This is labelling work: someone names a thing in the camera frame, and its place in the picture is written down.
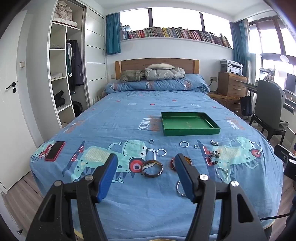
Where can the wooden drawer chest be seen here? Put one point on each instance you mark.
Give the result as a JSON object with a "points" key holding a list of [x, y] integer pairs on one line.
{"points": [[231, 84]]}

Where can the white wardrobe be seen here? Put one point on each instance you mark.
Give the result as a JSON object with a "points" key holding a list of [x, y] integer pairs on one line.
{"points": [[94, 53]]}

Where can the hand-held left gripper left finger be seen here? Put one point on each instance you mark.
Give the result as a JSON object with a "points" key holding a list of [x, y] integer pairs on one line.
{"points": [[108, 177]]}

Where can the row of books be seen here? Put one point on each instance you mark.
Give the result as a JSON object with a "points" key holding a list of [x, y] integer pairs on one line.
{"points": [[173, 32]]}

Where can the black shelf bag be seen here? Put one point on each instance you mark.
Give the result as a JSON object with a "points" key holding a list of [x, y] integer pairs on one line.
{"points": [[59, 98]]}

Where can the blue pillow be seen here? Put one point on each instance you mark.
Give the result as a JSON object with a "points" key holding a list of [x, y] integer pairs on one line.
{"points": [[161, 84]]}

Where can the brown fleece garment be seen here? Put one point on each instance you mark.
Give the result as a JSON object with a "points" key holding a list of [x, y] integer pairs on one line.
{"points": [[131, 76]]}

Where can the white door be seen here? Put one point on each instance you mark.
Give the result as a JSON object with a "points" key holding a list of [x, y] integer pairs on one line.
{"points": [[13, 115]]}

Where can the grey chair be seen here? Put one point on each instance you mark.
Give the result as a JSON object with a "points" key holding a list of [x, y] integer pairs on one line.
{"points": [[268, 104]]}

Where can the wooden nightstand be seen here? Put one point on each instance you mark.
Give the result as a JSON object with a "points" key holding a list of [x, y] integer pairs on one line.
{"points": [[227, 102]]}

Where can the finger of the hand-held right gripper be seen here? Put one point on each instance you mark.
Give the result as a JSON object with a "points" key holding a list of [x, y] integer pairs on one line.
{"points": [[283, 153]]}

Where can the white folded cloth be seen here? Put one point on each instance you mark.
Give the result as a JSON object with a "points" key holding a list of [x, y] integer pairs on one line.
{"points": [[56, 76]]}

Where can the silver wristwatch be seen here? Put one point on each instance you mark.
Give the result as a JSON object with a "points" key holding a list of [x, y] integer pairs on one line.
{"points": [[214, 142]]}

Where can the wall light switch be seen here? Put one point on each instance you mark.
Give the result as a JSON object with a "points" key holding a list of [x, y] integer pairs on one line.
{"points": [[22, 64]]}

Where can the hanging dark jacket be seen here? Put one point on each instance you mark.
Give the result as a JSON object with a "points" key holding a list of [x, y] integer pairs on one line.
{"points": [[76, 62]]}

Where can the green tray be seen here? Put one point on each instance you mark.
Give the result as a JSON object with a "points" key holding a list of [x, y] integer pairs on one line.
{"points": [[185, 122]]}

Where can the grey folded cloth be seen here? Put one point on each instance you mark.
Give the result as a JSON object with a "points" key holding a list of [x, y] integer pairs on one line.
{"points": [[56, 45]]}

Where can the white desk lamp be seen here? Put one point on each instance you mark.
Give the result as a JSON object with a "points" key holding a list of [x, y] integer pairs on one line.
{"points": [[284, 58]]}

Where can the computer monitor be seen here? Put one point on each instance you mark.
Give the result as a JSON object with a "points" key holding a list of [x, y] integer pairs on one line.
{"points": [[291, 82]]}

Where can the long teal curtain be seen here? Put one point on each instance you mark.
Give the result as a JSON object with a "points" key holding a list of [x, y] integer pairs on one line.
{"points": [[238, 46]]}

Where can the wooden headboard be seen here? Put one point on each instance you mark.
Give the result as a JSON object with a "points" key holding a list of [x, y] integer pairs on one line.
{"points": [[129, 64]]}

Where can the black round bag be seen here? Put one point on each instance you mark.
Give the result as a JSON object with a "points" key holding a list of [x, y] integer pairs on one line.
{"points": [[77, 107]]}

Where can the black hanging bag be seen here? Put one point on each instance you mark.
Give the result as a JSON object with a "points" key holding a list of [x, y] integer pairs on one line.
{"points": [[246, 106]]}

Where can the plain silver bangle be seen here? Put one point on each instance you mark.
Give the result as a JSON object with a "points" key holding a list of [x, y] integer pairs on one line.
{"points": [[177, 188]]}

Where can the grey down jacket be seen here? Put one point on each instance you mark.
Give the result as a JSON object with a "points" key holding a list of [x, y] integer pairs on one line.
{"points": [[161, 74]]}

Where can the blue printed bedsheet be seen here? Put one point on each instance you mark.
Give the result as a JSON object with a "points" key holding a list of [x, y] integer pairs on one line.
{"points": [[138, 204]]}

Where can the short teal curtain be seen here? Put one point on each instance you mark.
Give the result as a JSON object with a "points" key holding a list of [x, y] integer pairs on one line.
{"points": [[113, 34]]}

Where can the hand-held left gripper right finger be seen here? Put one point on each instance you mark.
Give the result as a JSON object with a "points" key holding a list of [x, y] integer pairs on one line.
{"points": [[185, 179]]}

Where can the white printer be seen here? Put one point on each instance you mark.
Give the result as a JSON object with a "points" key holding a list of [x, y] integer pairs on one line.
{"points": [[231, 67]]}

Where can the red smartphone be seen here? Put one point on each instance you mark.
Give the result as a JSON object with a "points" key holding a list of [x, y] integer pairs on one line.
{"points": [[55, 151]]}

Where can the dark brown bangle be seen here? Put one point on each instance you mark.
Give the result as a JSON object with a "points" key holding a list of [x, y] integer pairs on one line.
{"points": [[152, 175]]}

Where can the bedding bundle on wardrobe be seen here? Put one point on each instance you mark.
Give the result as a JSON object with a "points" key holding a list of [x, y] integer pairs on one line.
{"points": [[63, 10]]}

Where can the glass desk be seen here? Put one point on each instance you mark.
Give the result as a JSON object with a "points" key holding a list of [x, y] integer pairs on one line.
{"points": [[290, 103]]}

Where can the amber bangle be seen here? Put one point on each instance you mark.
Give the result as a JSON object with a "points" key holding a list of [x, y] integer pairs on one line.
{"points": [[172, 164]]}

